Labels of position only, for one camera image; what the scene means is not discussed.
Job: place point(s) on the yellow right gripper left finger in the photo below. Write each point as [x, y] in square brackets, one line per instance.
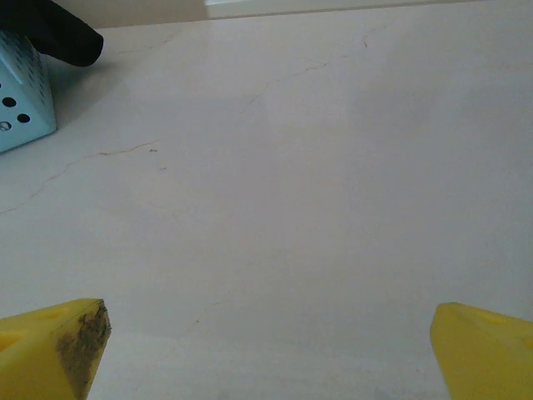
[37, 354]

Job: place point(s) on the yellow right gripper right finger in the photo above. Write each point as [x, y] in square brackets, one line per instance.
[487, 358]

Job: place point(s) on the light blue perforated basket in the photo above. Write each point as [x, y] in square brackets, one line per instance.
[25, 104]

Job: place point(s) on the black cloth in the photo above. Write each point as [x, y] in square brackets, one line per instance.
[54, 29]

